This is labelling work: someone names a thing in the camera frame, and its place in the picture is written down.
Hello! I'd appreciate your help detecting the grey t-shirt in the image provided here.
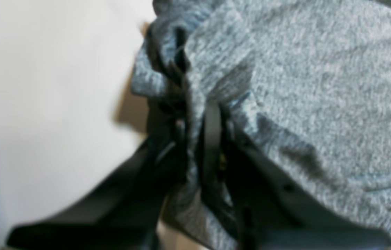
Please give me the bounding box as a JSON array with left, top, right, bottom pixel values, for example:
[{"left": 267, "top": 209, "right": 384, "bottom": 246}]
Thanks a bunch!
[{"left": 131, "top": 0, "right": 391, "bottom": 250}]

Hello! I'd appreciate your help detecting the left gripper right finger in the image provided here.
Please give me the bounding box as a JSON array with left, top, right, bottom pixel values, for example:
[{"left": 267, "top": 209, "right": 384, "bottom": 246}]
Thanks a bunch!
[{"left": 220, "top": 118, "right": 391, "bottom": 250}]

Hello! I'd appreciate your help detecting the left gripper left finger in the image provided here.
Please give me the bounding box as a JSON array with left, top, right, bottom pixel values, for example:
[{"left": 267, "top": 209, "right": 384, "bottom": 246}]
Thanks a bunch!
[{"left": 6, "top": 114, "right": 188, "bottom": 250}]

